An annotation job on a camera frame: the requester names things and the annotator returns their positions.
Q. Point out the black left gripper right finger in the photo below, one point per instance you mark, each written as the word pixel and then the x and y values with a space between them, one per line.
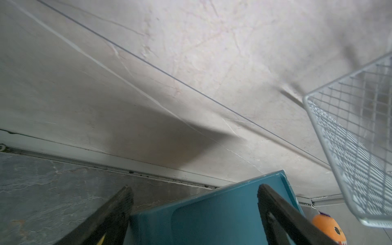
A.
pixel 283 223

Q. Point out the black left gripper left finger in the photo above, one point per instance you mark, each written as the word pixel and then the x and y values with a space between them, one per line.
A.
pixel 106 226

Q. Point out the teal drawer cabinet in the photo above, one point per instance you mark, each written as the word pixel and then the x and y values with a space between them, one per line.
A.
pixel 225 216

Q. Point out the orange shark plush toy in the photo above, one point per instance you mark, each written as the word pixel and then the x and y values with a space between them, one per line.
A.
pixel 330 227

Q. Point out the white wire wall basket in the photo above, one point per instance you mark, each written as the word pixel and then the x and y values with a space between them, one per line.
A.
pixel 352 118

